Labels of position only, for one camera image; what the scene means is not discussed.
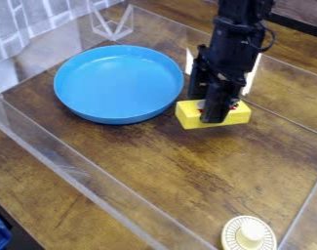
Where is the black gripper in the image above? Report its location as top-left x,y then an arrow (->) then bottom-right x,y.
188,17 -> 265,123

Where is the yellow butter brick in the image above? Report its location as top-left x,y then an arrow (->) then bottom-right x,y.
176,100 -> 252,129

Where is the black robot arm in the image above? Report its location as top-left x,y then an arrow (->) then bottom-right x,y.
188,0 -> 276,123

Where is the blue round tray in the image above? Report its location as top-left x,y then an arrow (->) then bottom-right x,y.
54,45 -> 185,125

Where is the cream round lid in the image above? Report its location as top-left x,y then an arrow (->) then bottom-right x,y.
221,216 -> 277,250

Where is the clear acrylic barrier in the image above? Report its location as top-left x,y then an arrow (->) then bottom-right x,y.
0,96 -> 217,250

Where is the clear acrylic corner bracket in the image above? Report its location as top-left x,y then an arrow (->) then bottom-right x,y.
89,2 -> 133,42

